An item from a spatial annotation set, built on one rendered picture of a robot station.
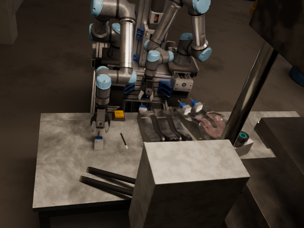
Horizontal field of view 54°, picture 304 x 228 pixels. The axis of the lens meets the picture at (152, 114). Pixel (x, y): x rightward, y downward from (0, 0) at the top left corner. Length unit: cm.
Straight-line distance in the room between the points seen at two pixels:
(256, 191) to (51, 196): 97
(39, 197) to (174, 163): 89
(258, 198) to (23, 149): 224
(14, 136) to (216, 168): 240
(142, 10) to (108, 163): 113
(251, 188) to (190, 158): 34
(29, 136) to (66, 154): 130
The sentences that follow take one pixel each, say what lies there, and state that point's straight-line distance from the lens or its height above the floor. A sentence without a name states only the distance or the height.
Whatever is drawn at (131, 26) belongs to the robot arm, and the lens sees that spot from 171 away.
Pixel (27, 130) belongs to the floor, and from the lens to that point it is 311.
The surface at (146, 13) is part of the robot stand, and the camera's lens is 225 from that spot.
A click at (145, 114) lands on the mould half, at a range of 195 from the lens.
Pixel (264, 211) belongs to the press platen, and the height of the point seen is 129.
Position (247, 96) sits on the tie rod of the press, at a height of 159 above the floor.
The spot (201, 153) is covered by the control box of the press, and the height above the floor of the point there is 147.
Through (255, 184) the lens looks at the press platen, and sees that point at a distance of 120.
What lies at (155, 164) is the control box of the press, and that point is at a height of 147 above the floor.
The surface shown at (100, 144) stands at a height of 84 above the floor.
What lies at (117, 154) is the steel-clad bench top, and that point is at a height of 80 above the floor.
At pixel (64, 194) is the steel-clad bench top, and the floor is 80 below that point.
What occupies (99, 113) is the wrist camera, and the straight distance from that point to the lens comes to 160.
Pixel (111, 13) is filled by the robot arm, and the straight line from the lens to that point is 172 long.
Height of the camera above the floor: 211
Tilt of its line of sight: 39 degrees down
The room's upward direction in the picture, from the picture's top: 13 degrees clockwise
